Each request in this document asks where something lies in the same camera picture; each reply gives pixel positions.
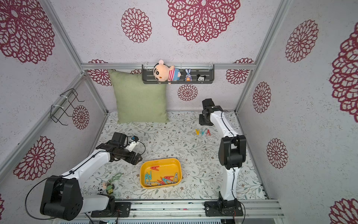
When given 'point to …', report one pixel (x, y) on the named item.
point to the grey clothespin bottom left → (149, 183)
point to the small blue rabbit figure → (188, 77)
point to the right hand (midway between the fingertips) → (204, 119)
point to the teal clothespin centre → (165, 180)
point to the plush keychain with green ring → (109, 185)
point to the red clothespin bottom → (161, 182)
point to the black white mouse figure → (201, 78)
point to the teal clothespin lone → (202, 132)
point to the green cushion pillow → (137, 102)
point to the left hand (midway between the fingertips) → (135, 156)
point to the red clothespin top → (154, 168)
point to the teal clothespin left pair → (147, 177)
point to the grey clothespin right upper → (176, 176)
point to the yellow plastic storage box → (167, 167)
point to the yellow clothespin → (197, 132)
